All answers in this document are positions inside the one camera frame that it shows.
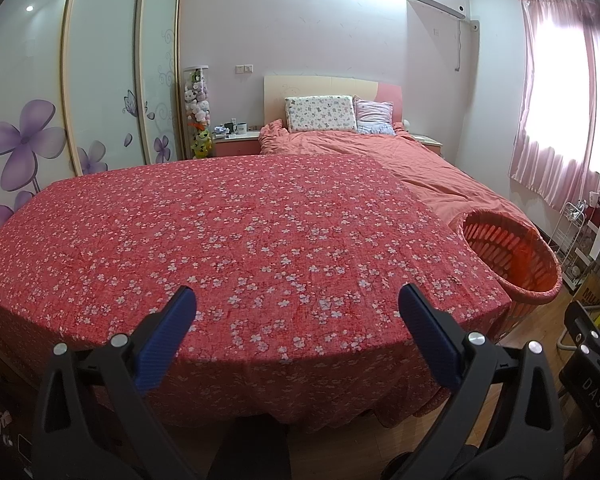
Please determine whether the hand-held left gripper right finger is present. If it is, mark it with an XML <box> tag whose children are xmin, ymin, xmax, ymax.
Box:
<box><xmin>398</xmin><ymin>283</ymin><xmax>566</xmax><ymax>480</ymax></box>

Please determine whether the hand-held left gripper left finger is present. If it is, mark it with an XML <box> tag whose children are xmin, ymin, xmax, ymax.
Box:
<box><xmin>30</xmin><ymin>285</ymin><xmax>198</xmax><ymax>480</ymax></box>

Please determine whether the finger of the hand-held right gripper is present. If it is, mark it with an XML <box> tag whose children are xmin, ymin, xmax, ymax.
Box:
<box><xmin>564</xmin><ymin>300</ymin><xmax>600</xmax><ymax>378</ymax></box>

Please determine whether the orange plastic basket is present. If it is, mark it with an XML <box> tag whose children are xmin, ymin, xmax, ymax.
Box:
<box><xmin>461</xmin><ymin>208</ymin><xmax>563</xmax><ymax>333</ymax></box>

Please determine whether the red floral blanket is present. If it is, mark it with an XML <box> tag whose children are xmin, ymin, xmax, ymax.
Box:
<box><xmin>0</xmin><ymin>152</ymin><xmax>513</xmax><ymax>428</ymax></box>

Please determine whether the pink white nightstand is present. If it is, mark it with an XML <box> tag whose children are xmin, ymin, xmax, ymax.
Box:
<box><xmin>410</xmin><ymin>133</ymin><xmax>443</xmax><ymax>157</ymax></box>
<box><xmin>211</xmin><ymin>130</ymin><xmax>262</xmax><ymax>157</ymax></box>

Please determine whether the yellow green plush toy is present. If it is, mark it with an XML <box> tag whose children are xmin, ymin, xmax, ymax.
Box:
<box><xmin>191</xmin><ymin>127</ymin><xmax>214</xmax><ymax>159</ymax></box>

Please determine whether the pink curtain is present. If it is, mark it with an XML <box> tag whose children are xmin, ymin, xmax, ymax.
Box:
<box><xmin>509</xmin><ymin>0</ymin><xmax>600</xmax><ymax>213</ymax></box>

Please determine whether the pink striped pillow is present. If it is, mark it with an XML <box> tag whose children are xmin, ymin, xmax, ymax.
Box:
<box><xmin>354</xmin><ymin>96</ymin><xmax>397</xmax><ymax>136</ymax></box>

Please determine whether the clear tube of plush toys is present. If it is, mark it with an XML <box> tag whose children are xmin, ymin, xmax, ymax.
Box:
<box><xmin>182</xmin><ymin>66</ymin><xmax>212</xmax><ymax>133</ymax></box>

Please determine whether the floral print pillow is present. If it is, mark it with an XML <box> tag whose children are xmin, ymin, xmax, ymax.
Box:
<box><xmin>285</xmin><ymin>95</ymin><xmax>358</xmax><ymax>134</ymax></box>

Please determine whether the wardrobe with purple flowers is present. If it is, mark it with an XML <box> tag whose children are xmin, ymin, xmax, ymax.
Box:
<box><xmin>0</xmin><ymin>0</ymin><xmax>186</xmax><ymax>261</ymax></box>

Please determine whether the beige pink bed headboard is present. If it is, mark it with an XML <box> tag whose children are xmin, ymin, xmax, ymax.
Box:
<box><xmin>263</xmin><ymin>75</ymin><xmax>403</xmax><ymax>128</ymax></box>

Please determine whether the white conduit pipe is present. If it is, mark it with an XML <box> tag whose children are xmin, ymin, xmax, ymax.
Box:
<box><xmin>454</xmin><ymin>17</ymin><xmax>481</xmax><ymax>72</ymax></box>

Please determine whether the white wire rack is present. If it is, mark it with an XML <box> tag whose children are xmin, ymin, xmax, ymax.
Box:
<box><xmin>550</xmin><ymin>201</ymin><xmax>588</xmax><ymax>286</ymax></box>

